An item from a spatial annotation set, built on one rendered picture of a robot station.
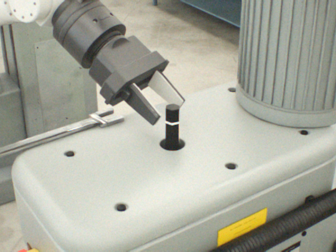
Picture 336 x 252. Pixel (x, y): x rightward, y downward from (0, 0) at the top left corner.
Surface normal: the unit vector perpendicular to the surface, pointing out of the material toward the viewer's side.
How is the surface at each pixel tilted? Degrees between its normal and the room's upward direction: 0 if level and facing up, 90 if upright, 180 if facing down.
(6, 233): 0
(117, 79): 52
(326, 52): 90
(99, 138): 0
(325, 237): 90
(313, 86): 90
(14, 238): 0
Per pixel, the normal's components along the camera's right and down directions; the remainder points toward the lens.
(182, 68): 0.00, -0.86
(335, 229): 0.56, 0.42
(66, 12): -0.23, -0.05
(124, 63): 0.41, -0.59
